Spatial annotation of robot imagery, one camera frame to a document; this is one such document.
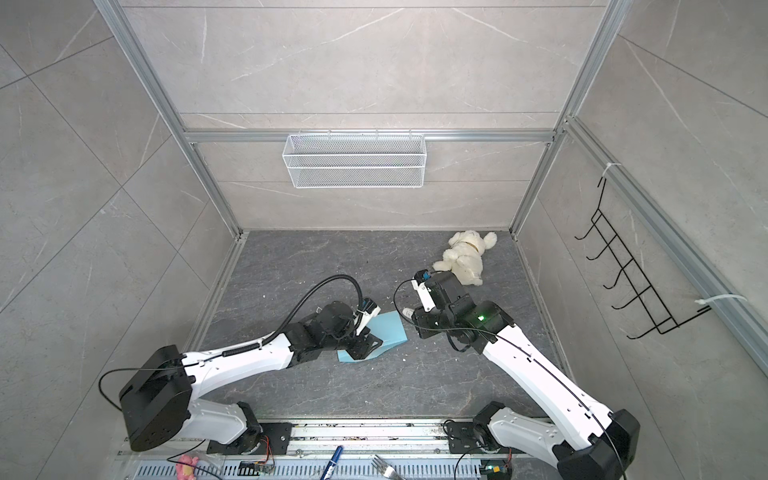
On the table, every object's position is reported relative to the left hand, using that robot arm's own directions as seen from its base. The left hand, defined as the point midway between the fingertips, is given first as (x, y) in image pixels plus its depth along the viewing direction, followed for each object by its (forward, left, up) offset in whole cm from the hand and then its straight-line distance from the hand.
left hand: (376, 330), depth 81 cm
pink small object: (-29, +45, -8) cm, 54 cm away
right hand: (0, -11, +9) cm, 14 cm away
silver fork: (-31, -2, -9) cm, 32 cm away
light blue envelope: (+5, -3, -9) cm, 10 cm away
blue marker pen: (-30, +12, -9) cm, 34 cm away
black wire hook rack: (-8, -59, +22) cm, 64 cm away
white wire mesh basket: (+53, +6, +19) cm, 57 cm away
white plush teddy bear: (+25, -30, 0) cm, 39 cm away
